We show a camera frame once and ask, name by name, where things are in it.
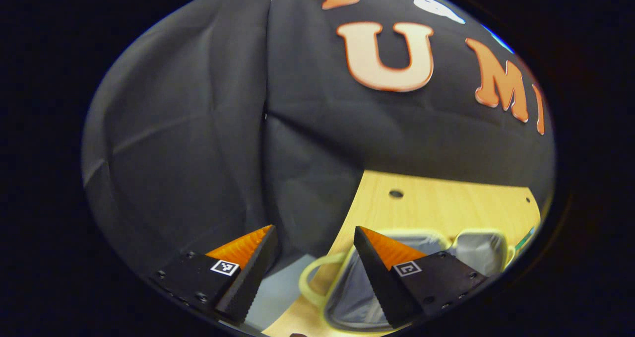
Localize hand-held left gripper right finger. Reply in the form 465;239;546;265
353;225;489;329

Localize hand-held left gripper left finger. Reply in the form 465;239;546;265
149;224;279;327

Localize small teal item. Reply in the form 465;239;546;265
514;226;536;252

